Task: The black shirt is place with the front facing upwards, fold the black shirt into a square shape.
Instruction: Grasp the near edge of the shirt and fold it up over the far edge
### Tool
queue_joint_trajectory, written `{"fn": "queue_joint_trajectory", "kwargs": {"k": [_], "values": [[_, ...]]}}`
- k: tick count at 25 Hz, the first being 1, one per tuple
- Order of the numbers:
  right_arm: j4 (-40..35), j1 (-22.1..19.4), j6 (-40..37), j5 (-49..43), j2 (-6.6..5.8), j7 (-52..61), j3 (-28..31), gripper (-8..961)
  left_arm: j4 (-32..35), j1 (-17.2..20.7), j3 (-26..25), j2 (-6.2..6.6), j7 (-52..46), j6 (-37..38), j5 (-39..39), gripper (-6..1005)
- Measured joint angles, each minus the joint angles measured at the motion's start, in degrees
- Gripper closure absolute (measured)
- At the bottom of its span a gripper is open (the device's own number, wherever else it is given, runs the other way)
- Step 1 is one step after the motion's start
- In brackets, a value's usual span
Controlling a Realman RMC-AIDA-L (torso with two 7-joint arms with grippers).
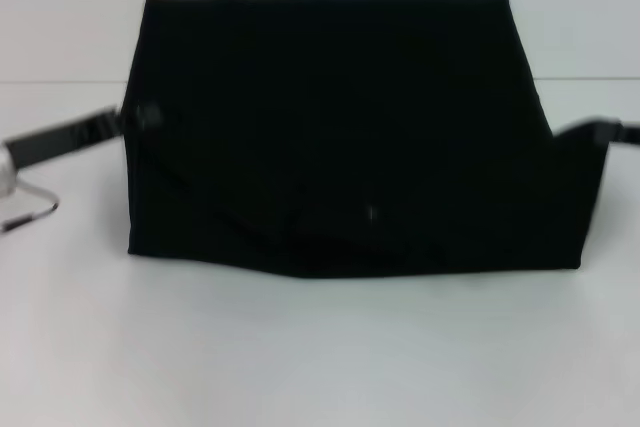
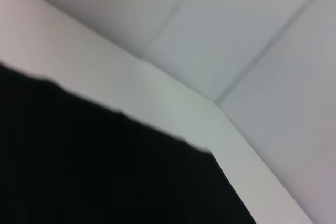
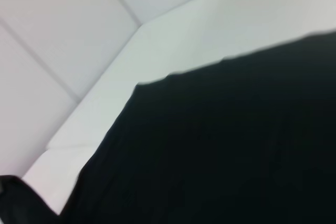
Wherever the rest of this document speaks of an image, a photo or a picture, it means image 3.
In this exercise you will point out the black T-shirt with white print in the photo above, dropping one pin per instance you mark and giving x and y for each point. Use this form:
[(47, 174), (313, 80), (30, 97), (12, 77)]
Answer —
[(223, 142)]

